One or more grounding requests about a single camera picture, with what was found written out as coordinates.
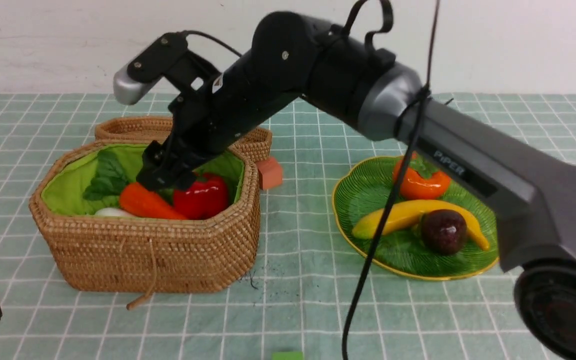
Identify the woven wicker basket lid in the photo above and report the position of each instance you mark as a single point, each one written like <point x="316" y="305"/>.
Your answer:
<point x="256" y="144"/>

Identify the green checked tablecloth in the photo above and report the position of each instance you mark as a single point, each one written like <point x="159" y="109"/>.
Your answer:
<point x="305" y="273"/>

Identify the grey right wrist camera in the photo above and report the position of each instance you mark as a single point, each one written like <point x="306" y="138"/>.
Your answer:
<point x="168" y="57"/>

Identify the woven wicker basket green lining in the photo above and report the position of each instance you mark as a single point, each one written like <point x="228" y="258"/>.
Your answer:
<point x="141" y="255"/>

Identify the yellow banana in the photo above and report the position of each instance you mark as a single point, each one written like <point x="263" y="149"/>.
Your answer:
<point x="405" y="214"/>

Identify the white radish with leaves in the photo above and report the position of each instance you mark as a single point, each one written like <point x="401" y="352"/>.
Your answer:
<point x="113" y="212"/>

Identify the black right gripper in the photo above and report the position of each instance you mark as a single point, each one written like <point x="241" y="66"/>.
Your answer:
<point x="171" y="164"/>

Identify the orange foam cube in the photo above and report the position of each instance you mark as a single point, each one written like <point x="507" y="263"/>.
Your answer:
<point x="270" y="173"/>

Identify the green leaf-shaped glass plate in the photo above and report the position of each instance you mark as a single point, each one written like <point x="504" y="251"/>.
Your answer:
<point x="366" y="188"/>

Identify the red bell pepper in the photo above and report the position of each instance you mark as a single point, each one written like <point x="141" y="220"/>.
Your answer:
<point x="207" y="196"/>

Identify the purple mangosteen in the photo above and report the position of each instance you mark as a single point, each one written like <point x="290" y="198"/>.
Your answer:
<point x="443" y="231"/>

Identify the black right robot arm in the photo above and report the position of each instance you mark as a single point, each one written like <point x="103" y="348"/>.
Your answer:
<point x="292" y="55"/>

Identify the orange carrot with leaves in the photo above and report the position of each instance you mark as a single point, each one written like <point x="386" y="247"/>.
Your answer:
<point x="110" y="180"/>

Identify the green foam block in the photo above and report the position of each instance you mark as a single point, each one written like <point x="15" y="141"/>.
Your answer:
<point x="287" y="355"/>

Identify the orange persimmon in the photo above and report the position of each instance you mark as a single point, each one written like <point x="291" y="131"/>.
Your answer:
<point x="423" y="180"/>

